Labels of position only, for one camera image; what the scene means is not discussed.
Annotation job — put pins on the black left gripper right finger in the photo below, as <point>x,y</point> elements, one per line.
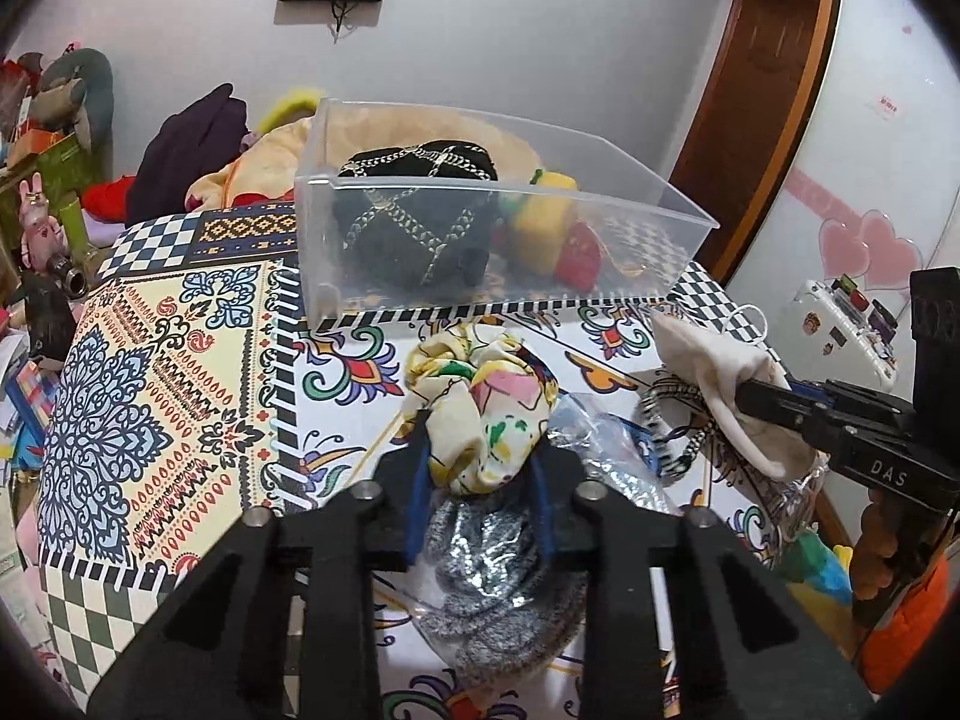
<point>743,645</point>

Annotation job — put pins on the pink bunny figure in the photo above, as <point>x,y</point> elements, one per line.
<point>42,236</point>

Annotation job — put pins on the white sticker covered device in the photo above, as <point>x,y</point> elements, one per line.
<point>827,332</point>

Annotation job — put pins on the clear plastic storage box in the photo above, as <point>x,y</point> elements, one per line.
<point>649,230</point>

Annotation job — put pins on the grey plush toy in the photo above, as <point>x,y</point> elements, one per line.
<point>75,92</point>

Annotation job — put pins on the grey knit item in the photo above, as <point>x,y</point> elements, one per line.
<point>484,599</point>

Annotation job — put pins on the orange fleece blanket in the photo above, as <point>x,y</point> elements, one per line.
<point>266,171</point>

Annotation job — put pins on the floral yellow scrunchie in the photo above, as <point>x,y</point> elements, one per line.
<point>486,399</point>

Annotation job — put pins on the white drawstring pouch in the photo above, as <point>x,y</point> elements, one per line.
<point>717,364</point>

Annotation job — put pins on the patterned colourful tablecloth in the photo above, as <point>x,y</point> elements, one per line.
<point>193,391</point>

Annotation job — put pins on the brown wooden door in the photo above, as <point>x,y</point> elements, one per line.
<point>756,102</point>

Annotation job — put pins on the green cardboard box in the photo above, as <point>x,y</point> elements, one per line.
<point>68,168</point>

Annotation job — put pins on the dark purple garment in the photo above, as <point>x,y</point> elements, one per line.
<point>201,139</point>

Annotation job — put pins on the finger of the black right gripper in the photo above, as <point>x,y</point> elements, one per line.
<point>804,407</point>
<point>847,396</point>

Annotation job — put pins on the yellow furry hoop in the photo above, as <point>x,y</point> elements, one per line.
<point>298,103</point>

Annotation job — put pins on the black knit hat gold pattern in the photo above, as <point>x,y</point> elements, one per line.
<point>416,238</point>

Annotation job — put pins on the pink heart wall decal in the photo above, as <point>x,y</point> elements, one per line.
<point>868,249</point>

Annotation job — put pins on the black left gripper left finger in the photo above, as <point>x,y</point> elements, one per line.
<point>217,646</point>

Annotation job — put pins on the red cushion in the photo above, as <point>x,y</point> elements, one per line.
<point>107,201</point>

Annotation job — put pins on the red soft pouch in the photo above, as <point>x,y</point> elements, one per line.
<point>580,260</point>

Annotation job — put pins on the black white braided headband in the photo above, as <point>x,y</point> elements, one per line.
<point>675,416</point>

